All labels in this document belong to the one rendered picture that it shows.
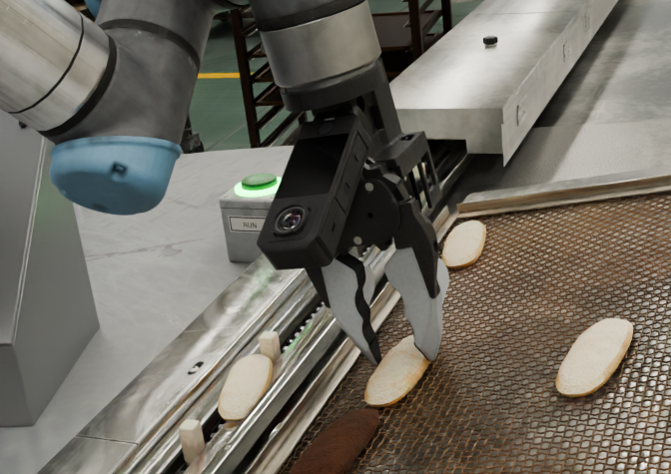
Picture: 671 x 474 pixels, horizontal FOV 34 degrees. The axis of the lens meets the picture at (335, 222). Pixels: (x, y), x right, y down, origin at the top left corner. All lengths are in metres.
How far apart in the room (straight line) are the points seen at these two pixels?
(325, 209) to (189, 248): 0.61
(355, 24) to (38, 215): 0.40
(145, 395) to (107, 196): 0.24
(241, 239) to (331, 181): 0.51
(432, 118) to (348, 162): 0.63
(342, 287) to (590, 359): 0.18
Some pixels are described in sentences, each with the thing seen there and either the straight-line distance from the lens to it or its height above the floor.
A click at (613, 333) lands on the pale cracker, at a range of 0.77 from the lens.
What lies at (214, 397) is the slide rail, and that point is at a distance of 0.91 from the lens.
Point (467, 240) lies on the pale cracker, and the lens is 0.99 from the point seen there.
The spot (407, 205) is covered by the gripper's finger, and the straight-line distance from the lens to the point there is 0.74.
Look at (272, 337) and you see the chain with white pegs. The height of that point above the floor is 0.87.
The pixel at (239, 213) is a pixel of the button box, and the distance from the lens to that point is 1.19.
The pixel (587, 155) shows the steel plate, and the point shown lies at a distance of 1.44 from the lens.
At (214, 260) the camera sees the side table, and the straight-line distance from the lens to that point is 1.23.
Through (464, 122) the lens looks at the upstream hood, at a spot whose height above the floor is 0.90.
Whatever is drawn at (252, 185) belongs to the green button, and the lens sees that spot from 1.19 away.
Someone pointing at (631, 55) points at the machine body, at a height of 0.82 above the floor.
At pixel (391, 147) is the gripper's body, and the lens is 0.78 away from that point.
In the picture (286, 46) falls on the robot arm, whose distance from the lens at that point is 0.73.
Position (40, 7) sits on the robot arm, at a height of 1.20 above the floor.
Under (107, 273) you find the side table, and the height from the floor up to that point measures 0.82.
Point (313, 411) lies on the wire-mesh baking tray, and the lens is 0.79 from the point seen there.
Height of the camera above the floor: 1.30
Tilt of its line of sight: 22 degrees down
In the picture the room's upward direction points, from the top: 7 degrees counter-clockwise
